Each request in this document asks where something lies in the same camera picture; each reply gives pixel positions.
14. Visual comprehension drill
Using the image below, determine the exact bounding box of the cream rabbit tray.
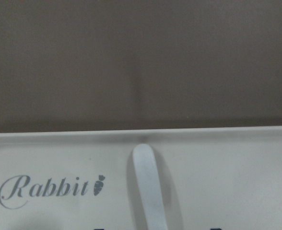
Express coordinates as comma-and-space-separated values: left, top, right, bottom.
0, 126, 282, 230

